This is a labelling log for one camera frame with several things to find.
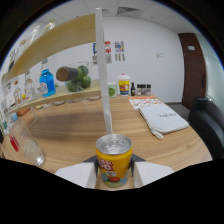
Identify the yellow drink can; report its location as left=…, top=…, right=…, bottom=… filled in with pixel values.
left=95, top=133, right=134, bottom=189

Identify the small red liquid bottle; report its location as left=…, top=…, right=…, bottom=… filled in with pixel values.
left=8, top=133, right=21, bottom=153

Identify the white cup green print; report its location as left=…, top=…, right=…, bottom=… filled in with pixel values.
left=107, top=82, right=118, bottom=98

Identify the clear glass with ice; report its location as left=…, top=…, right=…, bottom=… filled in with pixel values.
left=9, top=118, right=46, bottom=167

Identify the white folded towel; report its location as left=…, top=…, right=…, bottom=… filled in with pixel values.
left=137, top=103, right=190, bottom=140

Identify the orange menu sheet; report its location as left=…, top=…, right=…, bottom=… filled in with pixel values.
left=128, top=95, right=164, bottom=110

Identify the black chair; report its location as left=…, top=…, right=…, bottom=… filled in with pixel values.
left=187, top=96, right=224, bottom=156

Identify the dark glass sauce bottle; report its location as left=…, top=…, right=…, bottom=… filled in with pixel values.
left=130, top=81, right=137, bottom=97

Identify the white tub red lid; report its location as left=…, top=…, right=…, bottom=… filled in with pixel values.
left=117, top=73, right=131, bottom=97

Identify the blue liquid bottle silver cap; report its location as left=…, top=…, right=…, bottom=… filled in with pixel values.
left=38, top=59, right=57, bottom=98

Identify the clear bottle red label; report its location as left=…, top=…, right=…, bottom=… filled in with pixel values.
left=23, top=69, right=37, bottom=101

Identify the dark cylinder muddler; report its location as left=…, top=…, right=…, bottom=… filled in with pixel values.
left=55, top=65, right=80, bottom=83

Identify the brown door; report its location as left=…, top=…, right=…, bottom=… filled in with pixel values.
left=177, top=32, right=205, bottom=104

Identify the ceiling air vent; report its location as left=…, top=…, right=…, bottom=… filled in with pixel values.
left=116, top=6, right=142, bottom=18

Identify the multicolour wall poster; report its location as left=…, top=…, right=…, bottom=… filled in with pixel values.
left=114, top=40, right=126, bottom=62

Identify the red wall poster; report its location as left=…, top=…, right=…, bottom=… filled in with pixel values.
left=105, top=40, right=112, bottom=64

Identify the white frame wooden shelf rack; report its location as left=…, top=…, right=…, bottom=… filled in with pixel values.
left=0, top=7, right=114, bottom=136

